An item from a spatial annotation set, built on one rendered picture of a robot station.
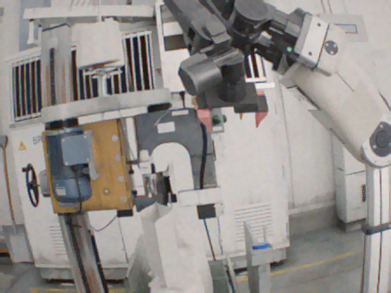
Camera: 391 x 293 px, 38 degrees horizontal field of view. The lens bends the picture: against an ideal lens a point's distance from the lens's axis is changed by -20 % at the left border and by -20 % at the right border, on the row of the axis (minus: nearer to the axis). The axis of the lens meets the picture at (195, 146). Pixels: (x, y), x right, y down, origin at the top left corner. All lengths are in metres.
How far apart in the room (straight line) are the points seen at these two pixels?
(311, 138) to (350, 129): 4.87
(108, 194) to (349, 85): 1.13
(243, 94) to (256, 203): 3.78
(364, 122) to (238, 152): 3.51
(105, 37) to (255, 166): 3.09
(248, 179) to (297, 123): 1.48
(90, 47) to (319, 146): 4.55
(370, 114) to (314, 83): 0.20
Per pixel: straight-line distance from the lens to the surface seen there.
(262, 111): 1.36
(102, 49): 2.14
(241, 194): 5.09
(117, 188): 2.34
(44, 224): 5.26
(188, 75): 1.25
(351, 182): 5.97
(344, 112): 1.54
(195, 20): 1.32
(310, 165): 6.46
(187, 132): 2.31
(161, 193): 2.34
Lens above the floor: 1.33
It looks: 3 degrees down
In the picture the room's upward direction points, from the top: 7 degrees counter-clockwise
